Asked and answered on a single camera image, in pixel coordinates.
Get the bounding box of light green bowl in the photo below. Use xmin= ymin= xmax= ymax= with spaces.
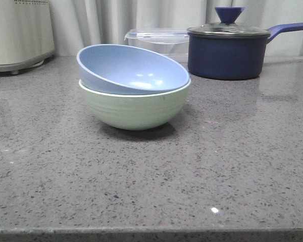
xmin=78 ymin=80 xmax=191 ymax=131

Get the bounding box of light blue bowl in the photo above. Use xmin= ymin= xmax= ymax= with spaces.
xmin=77 ymin=44 xmax=189 ymax=95

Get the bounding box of clear plastic food container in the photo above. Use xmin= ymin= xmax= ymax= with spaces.
xmin=125 ymin=28 xmax=189 ymax=64

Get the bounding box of dark blue saucepan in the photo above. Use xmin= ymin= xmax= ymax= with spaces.
xmin=187 ymin=22 xmax=303 ymax=81

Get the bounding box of grey white curtain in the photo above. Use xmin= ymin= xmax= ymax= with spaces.
xmin=49 ymin=1 xmax=303 ymax=56

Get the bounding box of glass lid with blue knob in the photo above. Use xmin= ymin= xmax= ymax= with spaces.
xmin=187 ymin=7 xmax=270 ymax=37

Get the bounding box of cream white kitchen appliance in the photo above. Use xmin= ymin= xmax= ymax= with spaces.
xmin=0 ymin=0 xmax=55 ymax=75

